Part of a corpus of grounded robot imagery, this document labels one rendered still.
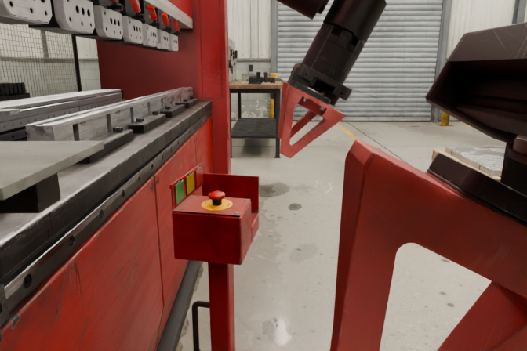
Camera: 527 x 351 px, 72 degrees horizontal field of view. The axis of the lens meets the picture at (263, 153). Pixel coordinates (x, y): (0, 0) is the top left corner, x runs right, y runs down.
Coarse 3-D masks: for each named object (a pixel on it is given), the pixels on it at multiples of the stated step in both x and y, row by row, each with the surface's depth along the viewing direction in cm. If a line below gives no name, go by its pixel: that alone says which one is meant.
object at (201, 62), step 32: (192, 0) 233; (224, 0) 236; (192, 32) 237; (224, 32) 238; (128, 64) 241; (160, 64) 242; (192, 64) 242; (224, 64) 242; (128, 96) 246; (224, 96) 247; (224, 128) 252; (224, 160) 257
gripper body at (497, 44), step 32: (480, 32) 6; (512, 32) 5; (448, 64) 7; (480, 64) 6; (512, 64) 5; (448, 96) 7; (480, 96) 6; (512, 96) 5; (480, 128) 7; (512, 128) 6
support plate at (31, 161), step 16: (0, 144) 42; (16, 144) 42; (32, 144) 42; (48, 144) 42; (64, 144) 42; (80, 144) 42; (96, 144) 43; (0, 160) 35; (16, 160) 35; (32, 160) 35; (48, 160) 35; (64, 160) 35; (80, 160) 39; (0, 176) 30; (16, 176) 30; (32, 176) 30; (48, 176) 33; (0, 192) 27; (16, 192) 28
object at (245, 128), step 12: (264, 72) 450; (240, 84) 451; (252, 84) 451; (264, 84) 451; (276, 84) 452; (240, 96) 599; (276, 96) 435; (240, 108) 603; (276, 108) 438; (240, 120) 583; (252, 120) 583; (264, 120) 583; (276, 120) 441; (240, 132) 468; (252, 132) 468; (264, 132) 468; (276, 132) 444; (276, 144) 448; (276, 156) 451
